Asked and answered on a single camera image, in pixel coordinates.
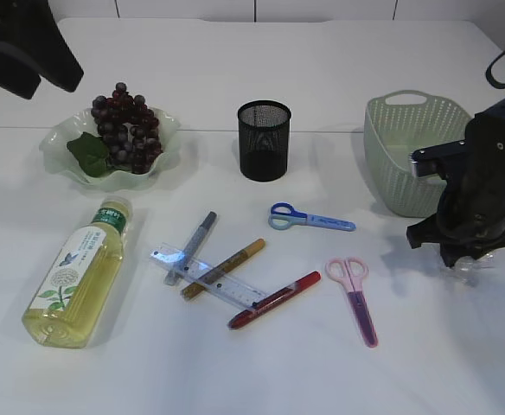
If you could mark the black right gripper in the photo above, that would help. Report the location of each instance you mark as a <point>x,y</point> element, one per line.
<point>457,236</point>

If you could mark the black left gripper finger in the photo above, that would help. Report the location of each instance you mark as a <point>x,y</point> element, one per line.
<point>18,78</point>
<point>33,37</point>

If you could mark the clear plastic sheet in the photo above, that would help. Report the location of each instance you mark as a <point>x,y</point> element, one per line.
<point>467,270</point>

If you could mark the purple artificial grape bunch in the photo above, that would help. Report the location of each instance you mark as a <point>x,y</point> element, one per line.
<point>127,136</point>

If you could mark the yellow tea bottle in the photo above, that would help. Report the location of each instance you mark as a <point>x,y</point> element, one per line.
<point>67,305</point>

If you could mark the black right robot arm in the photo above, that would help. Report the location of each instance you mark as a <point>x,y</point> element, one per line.
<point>481,188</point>

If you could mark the pale green wavy glass plate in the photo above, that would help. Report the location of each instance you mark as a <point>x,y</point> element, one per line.
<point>59,160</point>

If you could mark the pale green woven basket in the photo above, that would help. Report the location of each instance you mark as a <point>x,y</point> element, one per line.
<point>397,124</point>

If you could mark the red marker pen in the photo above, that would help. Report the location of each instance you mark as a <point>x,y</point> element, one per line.
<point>274,300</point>

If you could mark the black mesh pen holder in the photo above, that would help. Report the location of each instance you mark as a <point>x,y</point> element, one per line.
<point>264,130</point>

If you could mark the clear plastic ruler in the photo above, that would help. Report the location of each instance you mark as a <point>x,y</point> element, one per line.
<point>217,280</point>

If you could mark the silver marker pen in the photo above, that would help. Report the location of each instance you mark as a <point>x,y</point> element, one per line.
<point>175,274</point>

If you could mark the gold marker pen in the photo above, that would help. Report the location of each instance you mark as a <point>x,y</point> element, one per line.
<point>196,288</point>

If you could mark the pink scissors with purple cover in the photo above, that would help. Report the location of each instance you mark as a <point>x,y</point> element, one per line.
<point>350,273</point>

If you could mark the blue scissors with cover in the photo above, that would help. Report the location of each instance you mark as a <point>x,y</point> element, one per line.
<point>283,216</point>

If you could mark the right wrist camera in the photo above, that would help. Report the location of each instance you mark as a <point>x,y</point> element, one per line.
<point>445,160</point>

